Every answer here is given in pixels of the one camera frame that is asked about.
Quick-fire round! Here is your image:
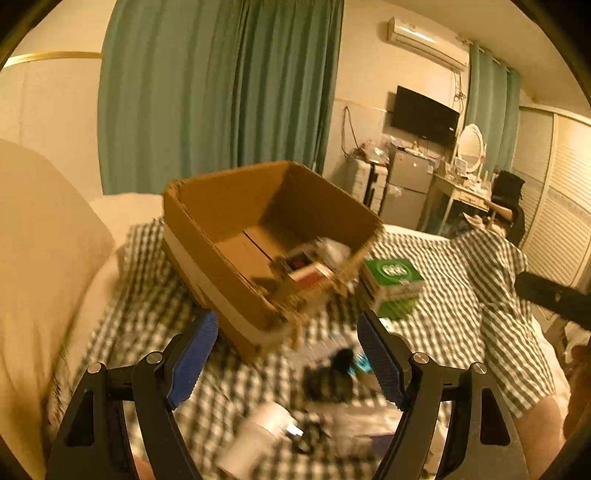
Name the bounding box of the oval white-framed mirror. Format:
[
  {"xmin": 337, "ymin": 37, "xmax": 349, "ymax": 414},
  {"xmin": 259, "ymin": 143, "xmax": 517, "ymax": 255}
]
[{"xmin": 455, "ymin": 124, "xmax": 486, "ymax": 174}]

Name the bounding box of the checked blanket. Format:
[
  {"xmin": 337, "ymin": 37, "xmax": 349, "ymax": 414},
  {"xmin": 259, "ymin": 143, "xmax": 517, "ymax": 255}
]
[{"xmin": 44, "ymin": 217, "xmax": 557, "ymax": 480}]

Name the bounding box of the green and white carton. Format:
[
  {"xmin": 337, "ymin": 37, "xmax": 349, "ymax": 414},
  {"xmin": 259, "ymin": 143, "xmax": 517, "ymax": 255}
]
[{"xmin": 358, "ymin": 257, "xmax": 426, "ymax": 320}]

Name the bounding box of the red and white small box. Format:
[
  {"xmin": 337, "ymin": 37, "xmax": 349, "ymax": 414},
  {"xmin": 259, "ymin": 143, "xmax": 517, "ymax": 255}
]
[{"xmin": 272, "ymin": 251, "xmax": 335, "ymax": 296}]

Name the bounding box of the white air conditioner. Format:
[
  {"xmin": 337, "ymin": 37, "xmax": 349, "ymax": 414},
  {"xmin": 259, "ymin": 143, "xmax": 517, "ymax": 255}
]
[{"xmin": 387, "ymin": 17, "xmax": 469, "ymax": 71}]

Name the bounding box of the white dressing table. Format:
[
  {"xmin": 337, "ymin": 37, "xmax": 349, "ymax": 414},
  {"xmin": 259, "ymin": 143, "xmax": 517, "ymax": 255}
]
[{"xmin": 427, "ymin": 173, "xmax": 492, "ymax": 236}]

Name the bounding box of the narrow green curtain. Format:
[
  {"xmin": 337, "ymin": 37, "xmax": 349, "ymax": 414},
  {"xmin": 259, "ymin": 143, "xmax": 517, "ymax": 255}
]
[{"xmin": 464, "ymin": 41, "xmax": 522, "ymax": 174}]

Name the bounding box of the person's leg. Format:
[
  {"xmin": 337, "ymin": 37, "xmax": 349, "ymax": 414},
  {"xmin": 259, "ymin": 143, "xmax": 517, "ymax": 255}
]
[{"xmin": 515, "ymin": 396, "xmax": 570, "ymax": 480}]

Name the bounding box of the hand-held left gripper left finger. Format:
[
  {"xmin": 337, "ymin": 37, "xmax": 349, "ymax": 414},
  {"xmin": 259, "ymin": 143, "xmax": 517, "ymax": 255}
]
[{"xmin": 45, "ymin": 308, "xmax": 219, "ymax": 480}]

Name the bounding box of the brown cardboard box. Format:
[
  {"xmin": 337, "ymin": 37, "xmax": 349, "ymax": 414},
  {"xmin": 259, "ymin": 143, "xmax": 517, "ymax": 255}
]
[{"xmin": 161, "ymin": 160, "xmax": 386, "ymax": 365}]

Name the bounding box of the small grey fridge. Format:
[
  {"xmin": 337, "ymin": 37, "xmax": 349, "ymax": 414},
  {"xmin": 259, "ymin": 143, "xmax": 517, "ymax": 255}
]
[{"xmin": 381, "ymin": 150, "xmax": 435, "ymax": 232}]

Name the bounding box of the wide green curtain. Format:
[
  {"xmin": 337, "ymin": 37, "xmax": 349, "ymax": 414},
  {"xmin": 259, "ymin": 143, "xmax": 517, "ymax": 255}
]
[{"xmin": 98, "ymin": 0, "xmax": 346, "ymax": 197}]

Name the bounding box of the black chair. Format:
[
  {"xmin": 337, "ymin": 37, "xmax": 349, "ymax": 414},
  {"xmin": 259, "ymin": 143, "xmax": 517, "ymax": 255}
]
[{"xmin": 489, "ymin": 170, "xmax": 527, "ymax": 245}]

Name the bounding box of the cream pillow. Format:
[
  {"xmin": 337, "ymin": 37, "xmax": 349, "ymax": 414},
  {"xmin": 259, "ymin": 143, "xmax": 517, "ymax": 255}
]
[{"xmin": 0, "ymin": 138, "xmax": 116, "ymax": 444}]

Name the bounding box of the white slatted wardrobe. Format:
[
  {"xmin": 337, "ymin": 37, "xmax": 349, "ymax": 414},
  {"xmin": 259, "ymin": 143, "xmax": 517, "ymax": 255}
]
[{"xmin": 512, "ymin": 104, "xmax": 591, "ymax": 291}]

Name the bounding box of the black wall television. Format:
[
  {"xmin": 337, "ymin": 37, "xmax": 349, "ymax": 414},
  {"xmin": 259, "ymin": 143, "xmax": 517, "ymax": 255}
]
[{"xmin": 391, "ymin": 85, "xmax": 461, "ymax": 150}]

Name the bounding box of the white drawer cabinet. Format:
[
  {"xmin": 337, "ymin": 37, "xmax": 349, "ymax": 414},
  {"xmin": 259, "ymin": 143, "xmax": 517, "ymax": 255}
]
[{"xmin": 353, "ymin": 157, "xmax": 389, "ymax": 208}]

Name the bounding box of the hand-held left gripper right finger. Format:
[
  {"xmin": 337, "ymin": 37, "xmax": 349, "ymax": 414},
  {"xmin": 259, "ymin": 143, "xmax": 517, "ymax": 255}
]
[{"xmin": 356, "ymin": 309, "xmax": 529, "ymax": 480}]

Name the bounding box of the black object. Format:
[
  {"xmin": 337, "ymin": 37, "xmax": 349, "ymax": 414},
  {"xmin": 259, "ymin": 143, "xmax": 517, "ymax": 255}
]
[{"xmin": 302, "ymin": 348, "xmax": 365, "ymax": 402}]

